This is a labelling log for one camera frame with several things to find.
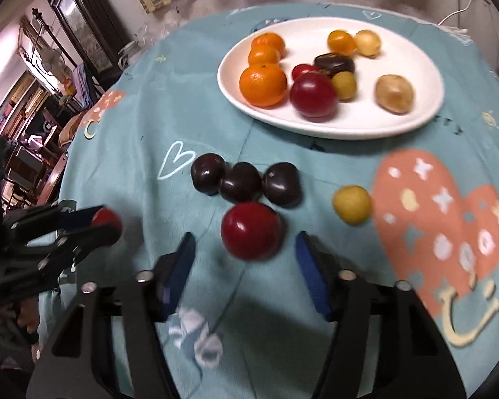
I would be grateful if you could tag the small yellow-green fruit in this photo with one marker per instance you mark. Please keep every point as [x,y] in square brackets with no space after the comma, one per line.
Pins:
[345,86]
[352,204]

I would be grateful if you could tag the small red plum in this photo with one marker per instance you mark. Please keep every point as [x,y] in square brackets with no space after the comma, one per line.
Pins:
[107,218]
[302,70]

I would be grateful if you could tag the person's left hand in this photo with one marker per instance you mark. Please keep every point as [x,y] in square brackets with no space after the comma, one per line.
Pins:
[20,324]

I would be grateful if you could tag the teal printed tablecloth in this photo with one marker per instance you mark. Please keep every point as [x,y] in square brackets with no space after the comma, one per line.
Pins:
[149,112]

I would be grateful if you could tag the standing fan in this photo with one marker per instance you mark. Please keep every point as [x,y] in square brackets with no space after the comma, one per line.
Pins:
[50,58]

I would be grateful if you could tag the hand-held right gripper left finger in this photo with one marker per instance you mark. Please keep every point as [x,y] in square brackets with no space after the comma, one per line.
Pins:
[179,274]

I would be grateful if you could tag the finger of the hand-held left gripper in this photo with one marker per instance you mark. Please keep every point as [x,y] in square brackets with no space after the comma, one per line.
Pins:
[95,241]
[54,220]

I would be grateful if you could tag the orange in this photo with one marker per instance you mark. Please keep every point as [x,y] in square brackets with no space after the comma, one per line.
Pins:
[341,42]
[270,40]
[265,56]
[263,84]

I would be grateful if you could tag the dark brown wrinkled fruit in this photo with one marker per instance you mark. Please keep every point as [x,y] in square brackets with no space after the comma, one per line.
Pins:
[334,63]

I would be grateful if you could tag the large red plum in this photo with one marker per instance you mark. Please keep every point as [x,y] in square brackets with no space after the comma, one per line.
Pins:
[251,230]
[314,94]

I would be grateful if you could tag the yellow guava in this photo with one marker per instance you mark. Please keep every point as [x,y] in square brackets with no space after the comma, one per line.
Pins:
[367,43]

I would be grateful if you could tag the brown cushion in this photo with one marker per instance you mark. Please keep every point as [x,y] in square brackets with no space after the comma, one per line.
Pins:
[72,126]

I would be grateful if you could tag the dark wooden framed mirror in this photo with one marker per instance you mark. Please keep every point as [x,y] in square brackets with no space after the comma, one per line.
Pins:
[83,20]

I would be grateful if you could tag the tan round fruit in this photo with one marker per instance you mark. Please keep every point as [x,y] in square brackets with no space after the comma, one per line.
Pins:
[394,93]

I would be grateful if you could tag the dark purple plum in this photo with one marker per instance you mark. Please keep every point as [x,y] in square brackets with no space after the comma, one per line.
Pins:
[282,184]
[240,181]
[208,173]

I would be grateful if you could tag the dark wooden coat stand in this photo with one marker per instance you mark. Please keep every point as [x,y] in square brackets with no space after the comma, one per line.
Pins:
[45,37]

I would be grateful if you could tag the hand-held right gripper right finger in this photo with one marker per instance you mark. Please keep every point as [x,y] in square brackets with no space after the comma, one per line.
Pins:
[312,274]

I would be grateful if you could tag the white plate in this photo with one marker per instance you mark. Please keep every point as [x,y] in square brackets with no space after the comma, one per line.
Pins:
[420,70]

